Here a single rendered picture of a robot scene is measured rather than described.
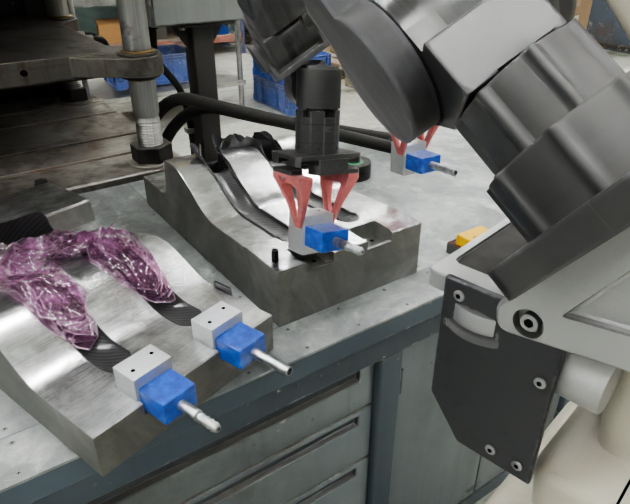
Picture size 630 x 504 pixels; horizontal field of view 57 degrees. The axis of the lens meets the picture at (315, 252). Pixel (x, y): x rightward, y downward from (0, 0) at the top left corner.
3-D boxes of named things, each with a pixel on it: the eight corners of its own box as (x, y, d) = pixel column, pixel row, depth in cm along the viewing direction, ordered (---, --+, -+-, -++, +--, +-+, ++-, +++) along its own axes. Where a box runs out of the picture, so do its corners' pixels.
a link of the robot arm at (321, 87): (301, 58, 70) (347, 60, 71) (291, 59, 76) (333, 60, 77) (300, 118, 72) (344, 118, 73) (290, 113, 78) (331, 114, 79)
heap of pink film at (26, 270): (189, 292, 78) (183, 241, 74) (69, 361, 66) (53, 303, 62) (78, 237, 92) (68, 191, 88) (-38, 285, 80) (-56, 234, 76)
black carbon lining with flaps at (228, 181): (365, 229, 92) (368, 172, 87) (278, 258, 84) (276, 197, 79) (255, 164, 117) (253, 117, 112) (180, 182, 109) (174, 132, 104)
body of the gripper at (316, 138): (270, 164, 77) (270, 106, 74) (332, 159, 82) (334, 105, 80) (297, 172, 72) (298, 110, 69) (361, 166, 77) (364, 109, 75)
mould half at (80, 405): (273, 349, 77) (270, 277, 71) (102, 477, 59) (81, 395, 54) (62, 239, 104) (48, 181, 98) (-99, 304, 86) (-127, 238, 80)
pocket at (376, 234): (392, 253, 88) (394, 231, 87) (365, 263, 86) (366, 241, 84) (373, 241, 92) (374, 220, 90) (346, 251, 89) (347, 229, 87)
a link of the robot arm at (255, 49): (247, 45, 69) (306, 2, 69) (238, 47, 80) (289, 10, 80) (303, 129, 73) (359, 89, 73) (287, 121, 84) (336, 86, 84)
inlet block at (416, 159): (464, 185, 97) (467, 154, 94) (442, 191, 94) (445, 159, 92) (410, 166, 107) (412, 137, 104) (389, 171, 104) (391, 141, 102)
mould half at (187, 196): (416, 272, 94) (424, 195, 87) (279, 327, 81) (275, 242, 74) (260, 176, 130) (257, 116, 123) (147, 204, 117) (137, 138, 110)
